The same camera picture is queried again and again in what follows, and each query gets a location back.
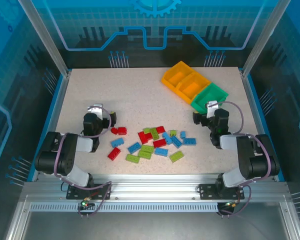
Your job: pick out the long blue lego brick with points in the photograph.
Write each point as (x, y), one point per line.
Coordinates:
(117, 142)
(167, 137)
(176, 141)
(161, 151)
(134, 147)
(190, 141)

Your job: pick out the small lime green lego brick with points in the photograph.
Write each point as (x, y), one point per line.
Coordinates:
(173, 133)
(146, 130)

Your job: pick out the long lime green lego brick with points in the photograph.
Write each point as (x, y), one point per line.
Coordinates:
(132, 158)
(154, 133)
(147, 149)
(144, 155)
(176, 156)

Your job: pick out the yellow plastic bin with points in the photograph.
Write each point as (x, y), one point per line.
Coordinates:
(176, 77)
(192, 87)

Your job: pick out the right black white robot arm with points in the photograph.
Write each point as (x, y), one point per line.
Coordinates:
(247, 162)

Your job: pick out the long red lego brick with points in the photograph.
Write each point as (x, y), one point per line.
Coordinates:
(142, 138)
(160, 143)
(114, 153)

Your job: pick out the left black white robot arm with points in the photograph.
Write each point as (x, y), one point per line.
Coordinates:
(65, 160)

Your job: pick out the grey metal shelf panel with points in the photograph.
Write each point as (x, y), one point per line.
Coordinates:
(152, 225)

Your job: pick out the small blue lego brick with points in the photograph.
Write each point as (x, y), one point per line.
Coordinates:
(183, 135)

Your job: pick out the small red lego brick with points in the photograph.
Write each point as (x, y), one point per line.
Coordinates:
(122, 130)
(114, 130)
(160, 129)
(149, 137)

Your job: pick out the green plastic bin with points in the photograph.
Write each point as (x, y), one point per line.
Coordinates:
(210, 97)

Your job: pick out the small connector with green LED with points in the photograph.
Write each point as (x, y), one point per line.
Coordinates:
(229, 205)
(85, 203)

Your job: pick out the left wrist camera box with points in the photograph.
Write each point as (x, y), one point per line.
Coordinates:
(96, 110)

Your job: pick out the wide aluminium mounting rail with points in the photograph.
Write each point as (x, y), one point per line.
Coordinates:
(152, 187)

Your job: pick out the aluminium frame post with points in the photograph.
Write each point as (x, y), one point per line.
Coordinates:
(47, 42)
(262, 42)

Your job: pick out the aluminium table side rail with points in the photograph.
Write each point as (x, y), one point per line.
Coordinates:
(252, 100)
(60, 100)

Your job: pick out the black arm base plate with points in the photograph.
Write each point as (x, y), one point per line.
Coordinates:
(207, 192)
(100, 192)

